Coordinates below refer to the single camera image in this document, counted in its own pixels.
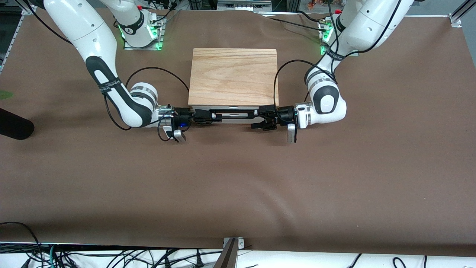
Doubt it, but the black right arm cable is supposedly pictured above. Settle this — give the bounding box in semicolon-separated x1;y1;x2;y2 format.
15;0;190;143

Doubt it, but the dark metal bar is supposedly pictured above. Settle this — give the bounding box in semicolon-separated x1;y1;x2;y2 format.
213;238;239;268

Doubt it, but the grey background device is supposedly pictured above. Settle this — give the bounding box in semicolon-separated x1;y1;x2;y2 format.
217;0;273;12

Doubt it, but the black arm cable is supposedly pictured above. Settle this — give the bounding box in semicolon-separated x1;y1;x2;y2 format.
273;0;404;108
15;0;190;143

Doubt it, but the black looped floor cable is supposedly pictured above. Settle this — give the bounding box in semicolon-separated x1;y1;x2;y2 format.
0;222;44;268

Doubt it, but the black metal drawer handle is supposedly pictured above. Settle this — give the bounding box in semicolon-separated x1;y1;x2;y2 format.
208;109;261;121

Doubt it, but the aluminium profile rail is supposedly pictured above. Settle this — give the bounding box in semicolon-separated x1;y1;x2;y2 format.
0;9;29;73
449;0;476;29

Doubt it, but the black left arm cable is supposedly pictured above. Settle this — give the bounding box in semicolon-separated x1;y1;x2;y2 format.
273;0;404;108

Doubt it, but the wooden drawer cabinet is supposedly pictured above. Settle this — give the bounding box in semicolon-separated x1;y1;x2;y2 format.
188;48;280;109

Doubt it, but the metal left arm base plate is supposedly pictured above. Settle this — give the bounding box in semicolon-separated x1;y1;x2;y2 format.
318;19;360;57

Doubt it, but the brown table cloth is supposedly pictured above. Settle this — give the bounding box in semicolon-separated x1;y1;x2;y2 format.
0;9;476;257

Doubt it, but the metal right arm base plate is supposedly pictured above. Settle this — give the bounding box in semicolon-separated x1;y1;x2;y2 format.
123;17;164;51

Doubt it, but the black cable on cloth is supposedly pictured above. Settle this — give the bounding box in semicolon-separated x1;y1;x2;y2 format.
260;10;328;31

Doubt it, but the black foam cylinder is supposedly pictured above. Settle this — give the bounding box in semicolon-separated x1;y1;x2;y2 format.
0;108;35;140

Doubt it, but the small metal bracket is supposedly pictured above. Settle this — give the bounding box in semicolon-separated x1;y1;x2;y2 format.
222;237;245;249

